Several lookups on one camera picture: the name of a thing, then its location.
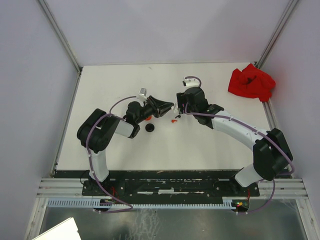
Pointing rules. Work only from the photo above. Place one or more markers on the left aluminium frame post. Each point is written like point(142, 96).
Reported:
point(44, 6)

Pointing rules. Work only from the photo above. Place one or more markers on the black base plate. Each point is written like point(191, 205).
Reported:
point(126, 183)

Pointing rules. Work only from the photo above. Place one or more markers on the white paper sheet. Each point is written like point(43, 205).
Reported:
point(66, 230)

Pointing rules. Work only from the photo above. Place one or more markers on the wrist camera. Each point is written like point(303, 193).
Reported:
point(142, 95)
point(190, 82)

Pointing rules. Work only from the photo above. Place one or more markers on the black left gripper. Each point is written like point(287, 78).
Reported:
point(160, 107)

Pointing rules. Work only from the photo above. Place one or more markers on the right aluminium frame post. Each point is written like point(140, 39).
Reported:
point(279, 29)

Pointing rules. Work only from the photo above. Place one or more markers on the aluminium frame post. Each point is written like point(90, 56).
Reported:
point(279, 29)
point(44, 6)

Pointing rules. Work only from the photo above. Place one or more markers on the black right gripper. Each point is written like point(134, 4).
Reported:
point(181, 99)

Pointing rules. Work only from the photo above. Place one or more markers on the white cable duct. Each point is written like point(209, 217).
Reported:
point(99, 203)

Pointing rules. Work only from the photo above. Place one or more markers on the red cloth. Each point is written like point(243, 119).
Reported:
point(252, 83)

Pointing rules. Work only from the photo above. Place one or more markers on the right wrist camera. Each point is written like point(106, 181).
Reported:
point(190, 82)

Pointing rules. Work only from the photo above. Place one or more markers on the aluminium front rail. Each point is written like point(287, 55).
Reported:
point(285, 188)

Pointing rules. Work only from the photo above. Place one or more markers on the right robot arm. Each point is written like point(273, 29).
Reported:
point(271, 152)

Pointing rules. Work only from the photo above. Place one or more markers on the black earbud charging case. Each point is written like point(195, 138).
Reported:
point(149, 127)

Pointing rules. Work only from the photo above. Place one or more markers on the white earbud charging case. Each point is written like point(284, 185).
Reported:
point(175, 108)

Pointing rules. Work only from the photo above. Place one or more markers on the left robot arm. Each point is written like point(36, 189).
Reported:
point(97, 131)

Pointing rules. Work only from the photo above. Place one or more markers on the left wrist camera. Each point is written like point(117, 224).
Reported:
point(142, 95)

